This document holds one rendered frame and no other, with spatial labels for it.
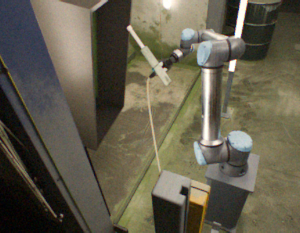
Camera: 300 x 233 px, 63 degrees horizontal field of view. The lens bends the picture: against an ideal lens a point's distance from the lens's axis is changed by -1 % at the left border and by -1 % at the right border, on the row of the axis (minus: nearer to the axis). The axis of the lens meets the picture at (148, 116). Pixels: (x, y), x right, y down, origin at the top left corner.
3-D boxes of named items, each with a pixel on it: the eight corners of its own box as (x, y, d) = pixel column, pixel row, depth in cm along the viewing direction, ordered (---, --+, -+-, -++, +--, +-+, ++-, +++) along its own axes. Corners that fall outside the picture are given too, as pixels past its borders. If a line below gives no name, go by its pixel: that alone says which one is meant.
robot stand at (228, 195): (242, 202, 214) (260, 155, 171) (235, 234, 194) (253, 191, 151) (207, 190, 224) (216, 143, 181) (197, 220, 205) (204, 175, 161)
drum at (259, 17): (228, 45, 424) (237, -11, 365) (264, 46, 414) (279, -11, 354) (231, 62, 382) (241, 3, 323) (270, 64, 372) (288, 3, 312)
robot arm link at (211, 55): (226, 167, 150) (234, 40, 117) (199, 171, 149) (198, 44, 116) (218, 153, 164) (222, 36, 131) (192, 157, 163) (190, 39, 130)
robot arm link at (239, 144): (251, 164, 154) (258, 145, 142) (225, 168, 153) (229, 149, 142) (242, 145, 165) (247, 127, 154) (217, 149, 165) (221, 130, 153)
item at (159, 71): (161, 87, 195) (173, 81, 173) (157, 91, 193) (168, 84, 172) (125, 36, 189) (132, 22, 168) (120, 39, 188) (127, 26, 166)
